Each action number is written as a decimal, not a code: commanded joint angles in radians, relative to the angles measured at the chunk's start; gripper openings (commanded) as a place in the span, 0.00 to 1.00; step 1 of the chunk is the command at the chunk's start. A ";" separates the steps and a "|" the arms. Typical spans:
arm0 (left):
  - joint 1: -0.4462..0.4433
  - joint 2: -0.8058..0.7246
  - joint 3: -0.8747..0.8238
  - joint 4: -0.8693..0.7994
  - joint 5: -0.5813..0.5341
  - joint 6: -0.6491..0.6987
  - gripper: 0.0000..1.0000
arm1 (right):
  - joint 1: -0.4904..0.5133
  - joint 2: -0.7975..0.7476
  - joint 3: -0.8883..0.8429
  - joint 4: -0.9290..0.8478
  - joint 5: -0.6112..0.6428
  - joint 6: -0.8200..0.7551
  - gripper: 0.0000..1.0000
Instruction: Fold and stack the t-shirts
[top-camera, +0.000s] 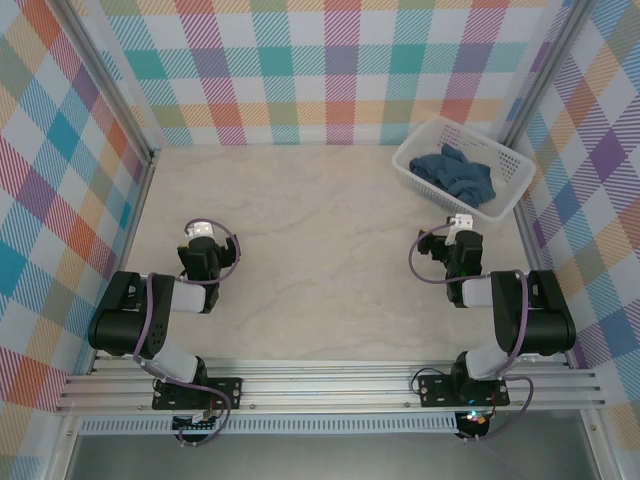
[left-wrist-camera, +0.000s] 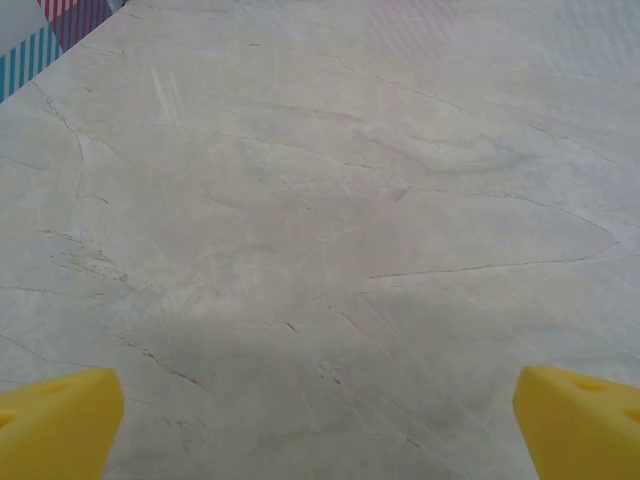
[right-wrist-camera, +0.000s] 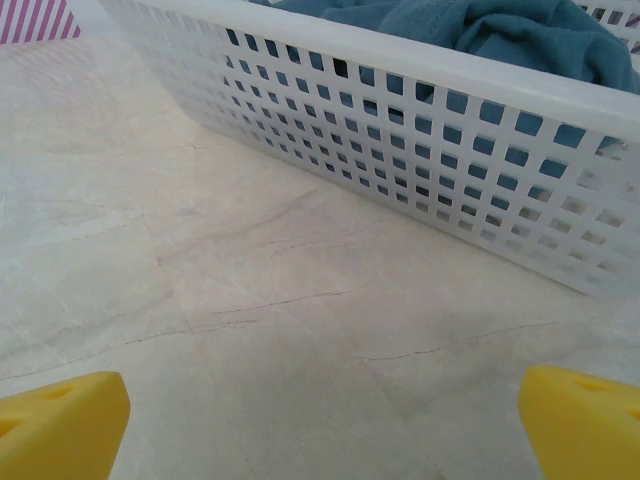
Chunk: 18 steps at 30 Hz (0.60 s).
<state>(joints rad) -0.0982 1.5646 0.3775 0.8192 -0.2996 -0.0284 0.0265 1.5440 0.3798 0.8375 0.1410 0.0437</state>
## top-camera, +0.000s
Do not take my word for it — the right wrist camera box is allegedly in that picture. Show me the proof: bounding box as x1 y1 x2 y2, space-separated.
446 213 475 246

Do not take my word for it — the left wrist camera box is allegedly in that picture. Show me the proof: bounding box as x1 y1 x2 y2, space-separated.
185 219 215 240

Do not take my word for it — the white plastic basket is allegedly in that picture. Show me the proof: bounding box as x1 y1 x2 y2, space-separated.
391 117 537 221

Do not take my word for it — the blue t-shirt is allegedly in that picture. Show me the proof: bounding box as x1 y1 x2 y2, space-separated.
409 143 497 207

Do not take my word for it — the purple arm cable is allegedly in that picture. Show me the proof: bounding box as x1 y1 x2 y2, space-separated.
409 223 535 444
132 219 242 449

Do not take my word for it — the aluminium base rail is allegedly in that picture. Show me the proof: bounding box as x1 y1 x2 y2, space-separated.
54 357 606 414

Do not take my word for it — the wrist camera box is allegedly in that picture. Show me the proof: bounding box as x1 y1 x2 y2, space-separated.
446 213 475 246
185 219 215 240

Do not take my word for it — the aluminium frame post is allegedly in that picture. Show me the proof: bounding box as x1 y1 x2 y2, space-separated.
499 0 596 146
47 0 161 164

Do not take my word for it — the white slotted cable duct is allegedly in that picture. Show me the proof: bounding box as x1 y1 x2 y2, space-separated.
79 412 459 435

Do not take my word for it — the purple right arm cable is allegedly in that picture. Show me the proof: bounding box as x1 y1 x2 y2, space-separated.
409 223 535 444

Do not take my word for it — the aluminium table side rail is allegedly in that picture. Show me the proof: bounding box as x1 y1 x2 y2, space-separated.
514 204 574 369

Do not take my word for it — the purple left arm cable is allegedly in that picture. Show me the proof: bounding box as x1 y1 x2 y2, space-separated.
132 219 242 449

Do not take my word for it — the small electronics board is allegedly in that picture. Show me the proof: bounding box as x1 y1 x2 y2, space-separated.
459 409 494 431
172 412 221 434

